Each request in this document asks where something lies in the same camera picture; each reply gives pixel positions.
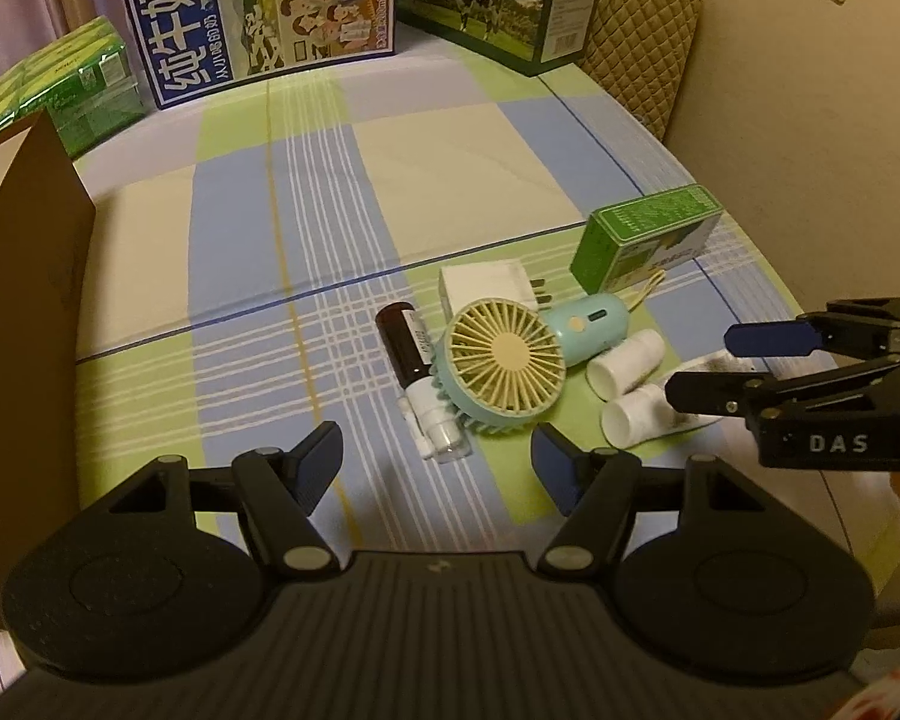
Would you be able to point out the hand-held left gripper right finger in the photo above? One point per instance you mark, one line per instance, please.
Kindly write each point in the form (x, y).
(555, 465)

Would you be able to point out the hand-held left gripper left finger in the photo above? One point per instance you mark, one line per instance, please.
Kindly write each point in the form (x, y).
(319, 465)

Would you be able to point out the green tissue pack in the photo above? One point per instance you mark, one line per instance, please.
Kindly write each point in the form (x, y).
(60, 75)

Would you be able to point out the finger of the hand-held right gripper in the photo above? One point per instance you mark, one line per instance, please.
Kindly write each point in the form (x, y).
(769, 339)
(709, 390)

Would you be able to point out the blue milk carton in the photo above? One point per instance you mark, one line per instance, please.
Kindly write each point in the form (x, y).
(270, 7)

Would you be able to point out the brown cardboard box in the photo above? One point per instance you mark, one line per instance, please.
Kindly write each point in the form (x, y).
(22, 360)

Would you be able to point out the white plug adapter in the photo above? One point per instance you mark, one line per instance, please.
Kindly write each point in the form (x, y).
(480, 285)

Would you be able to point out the green cow milk carton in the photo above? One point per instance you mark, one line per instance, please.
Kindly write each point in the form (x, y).
(495, 0)

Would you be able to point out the checked tablecloth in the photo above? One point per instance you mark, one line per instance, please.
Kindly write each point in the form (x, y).
(435, 180)

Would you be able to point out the small green box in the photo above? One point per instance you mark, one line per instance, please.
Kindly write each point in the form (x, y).
(645, 232)

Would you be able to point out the teal handheld fan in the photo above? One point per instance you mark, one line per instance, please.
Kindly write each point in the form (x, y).
(506, 360)

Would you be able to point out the quilted beige chair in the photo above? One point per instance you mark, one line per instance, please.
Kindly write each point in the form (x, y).
(645, 22)

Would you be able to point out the dark spray bottle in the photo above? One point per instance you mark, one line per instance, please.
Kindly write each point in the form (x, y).
(403, 337)

